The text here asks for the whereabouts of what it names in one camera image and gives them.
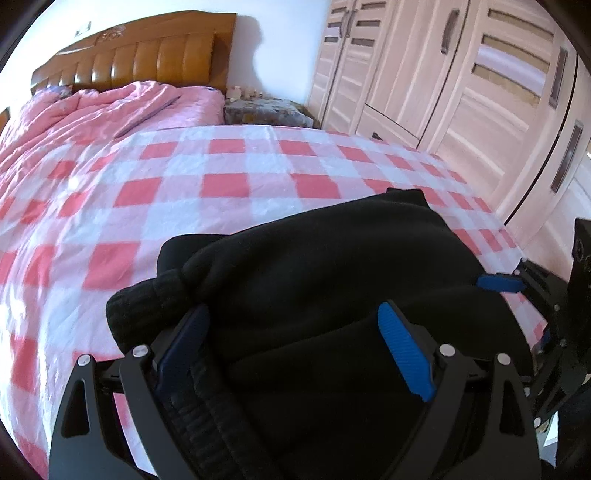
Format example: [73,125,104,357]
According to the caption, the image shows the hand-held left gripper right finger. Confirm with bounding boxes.
[378,300,541,480]

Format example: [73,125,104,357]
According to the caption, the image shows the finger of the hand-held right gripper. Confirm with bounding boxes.
[477,260,563,320]
[524,323,578,422]

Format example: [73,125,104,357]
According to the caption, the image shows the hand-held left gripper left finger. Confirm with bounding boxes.
[48,305,211,480]

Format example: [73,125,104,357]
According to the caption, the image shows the black pants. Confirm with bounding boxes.
[106,187,537,480]

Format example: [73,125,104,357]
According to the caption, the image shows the pink checked bed sheet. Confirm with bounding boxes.
[0,124,555,468]

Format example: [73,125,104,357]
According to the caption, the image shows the light wooden wardrobe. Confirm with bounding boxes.
[307,0,591,283]

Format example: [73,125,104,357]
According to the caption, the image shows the pink quilt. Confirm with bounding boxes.
[0,80,226,185]

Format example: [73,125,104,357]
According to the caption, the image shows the nightstand with floral cloth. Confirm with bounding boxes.
[223,98,315,129]

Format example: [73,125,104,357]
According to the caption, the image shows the wooden padded headboard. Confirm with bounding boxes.
[30,10,238,96]

